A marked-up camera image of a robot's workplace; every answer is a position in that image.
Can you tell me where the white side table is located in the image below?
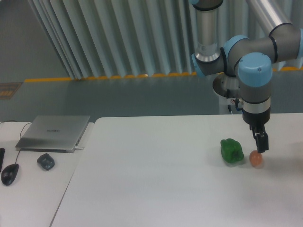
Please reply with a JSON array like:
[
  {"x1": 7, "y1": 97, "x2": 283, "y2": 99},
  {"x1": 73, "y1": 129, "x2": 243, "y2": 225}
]
[{"x1": 0, "y1": 122, "x2": 94, "y2": 227}]

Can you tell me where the dark grey small case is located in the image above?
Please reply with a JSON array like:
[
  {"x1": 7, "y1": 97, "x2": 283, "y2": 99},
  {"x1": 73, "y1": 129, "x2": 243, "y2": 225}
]
[{"x1": 37, "y1": 153, "x2": 55, "y2": 171}]

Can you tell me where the black mouse cable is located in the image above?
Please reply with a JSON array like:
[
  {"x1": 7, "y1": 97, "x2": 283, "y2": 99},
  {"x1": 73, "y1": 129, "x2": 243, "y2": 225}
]
[{"x1": 0, "y1": 120, "x2": 33, "y2": 165}]

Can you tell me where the black object at left edge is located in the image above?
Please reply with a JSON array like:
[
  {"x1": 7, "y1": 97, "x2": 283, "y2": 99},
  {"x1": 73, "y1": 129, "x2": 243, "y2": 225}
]
[{"x1": 0, "y1": 148, "x2": 5, "y2": 172}]

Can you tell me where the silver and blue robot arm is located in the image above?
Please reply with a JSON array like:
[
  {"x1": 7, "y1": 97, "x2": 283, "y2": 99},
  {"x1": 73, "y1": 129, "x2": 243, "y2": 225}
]
[{"x1": 191, "y1": 0, "x2": 303, "y2": 153}]

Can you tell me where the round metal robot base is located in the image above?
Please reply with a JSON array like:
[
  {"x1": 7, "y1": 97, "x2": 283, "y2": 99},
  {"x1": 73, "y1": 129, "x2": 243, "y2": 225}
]
[{"x1": 213, "y1": 73, "x2": 241, "y2": 98}]

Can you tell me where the black computer mouse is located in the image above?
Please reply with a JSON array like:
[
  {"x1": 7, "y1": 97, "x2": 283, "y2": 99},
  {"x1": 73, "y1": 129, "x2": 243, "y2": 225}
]
[{"x1": 1, "y1": 163, "x2": 19, "y2": 186}]

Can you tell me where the grey corrugated panel wall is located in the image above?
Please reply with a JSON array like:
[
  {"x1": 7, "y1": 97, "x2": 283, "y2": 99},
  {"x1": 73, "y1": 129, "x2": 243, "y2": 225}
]
[{"x1": 27, "y1": 0, "x2": 303, "y2": 80}]

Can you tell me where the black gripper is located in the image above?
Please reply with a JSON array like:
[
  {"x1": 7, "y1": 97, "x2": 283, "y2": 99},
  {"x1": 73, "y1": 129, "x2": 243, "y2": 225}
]
[{"x1": 242, "y1": 109, "x2": 270, "y2": 153}]

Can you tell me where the silver closed laptop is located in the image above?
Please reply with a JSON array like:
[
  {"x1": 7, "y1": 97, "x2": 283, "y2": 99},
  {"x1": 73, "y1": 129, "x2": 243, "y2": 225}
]
[{"x1": 16, "y1": 115, "x2": 90, "y2": 153}]

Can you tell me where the green bell pepper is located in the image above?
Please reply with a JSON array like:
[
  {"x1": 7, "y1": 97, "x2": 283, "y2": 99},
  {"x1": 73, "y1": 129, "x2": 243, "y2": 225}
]
[{"x1": 220, "y1": 138, "x2": 244, "y2": 164}]

